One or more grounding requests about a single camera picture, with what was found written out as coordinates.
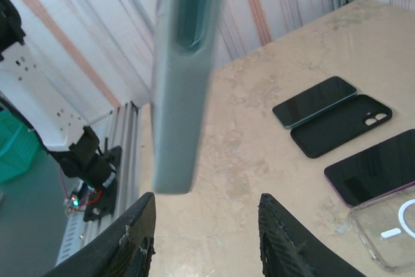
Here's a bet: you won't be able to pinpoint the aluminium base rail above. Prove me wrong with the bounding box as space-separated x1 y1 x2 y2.
110 101 153 208

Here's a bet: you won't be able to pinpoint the black phone case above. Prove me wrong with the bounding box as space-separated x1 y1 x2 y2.
289 93 394 160

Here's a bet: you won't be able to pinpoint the clear phone case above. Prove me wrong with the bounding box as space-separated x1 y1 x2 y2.
348 197 415 273

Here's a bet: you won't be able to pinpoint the purple smartphone black screen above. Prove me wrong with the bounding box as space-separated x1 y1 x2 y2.
324 128 415 209

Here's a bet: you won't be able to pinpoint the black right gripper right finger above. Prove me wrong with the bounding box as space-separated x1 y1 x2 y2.
257 193 361 277

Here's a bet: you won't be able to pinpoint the green smartphone black screen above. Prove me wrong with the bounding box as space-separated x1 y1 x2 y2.
174 0 217 56

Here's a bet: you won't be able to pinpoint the white slotted cable duct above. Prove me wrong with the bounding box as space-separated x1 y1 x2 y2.
54 182 88 268

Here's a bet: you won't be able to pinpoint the green plastic basket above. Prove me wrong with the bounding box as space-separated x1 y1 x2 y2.
0 108 43 184

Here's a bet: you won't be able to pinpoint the pale green phone case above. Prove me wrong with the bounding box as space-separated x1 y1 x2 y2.
150 0 231 196

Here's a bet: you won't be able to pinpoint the teal smartphone black screen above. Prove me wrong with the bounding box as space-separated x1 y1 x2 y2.
272 75 358 129

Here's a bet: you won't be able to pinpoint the red wires with small board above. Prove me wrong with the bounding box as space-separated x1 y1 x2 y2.
59 168 104 216

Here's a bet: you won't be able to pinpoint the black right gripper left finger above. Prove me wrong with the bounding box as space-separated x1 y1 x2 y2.
41 191 157 277

